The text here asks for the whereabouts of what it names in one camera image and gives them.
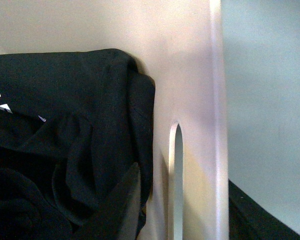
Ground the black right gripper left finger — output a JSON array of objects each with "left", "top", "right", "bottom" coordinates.
[{"left": 115, "top": 162, "right": 146, "bottom": 240}]

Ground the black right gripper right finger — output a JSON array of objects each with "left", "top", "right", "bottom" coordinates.
[{"left": 228, "top": 181, "right": 300, "bottom": 240}]

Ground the beige plastic laundry hamper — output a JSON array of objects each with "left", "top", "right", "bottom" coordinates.
[{"left": 0, "top": 0, "right": 229, "bottom": 240}]

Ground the black printed t-shirt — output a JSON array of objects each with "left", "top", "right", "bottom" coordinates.
[{"left": 0, "top": 49, "right": 155, "bottom": 240}]

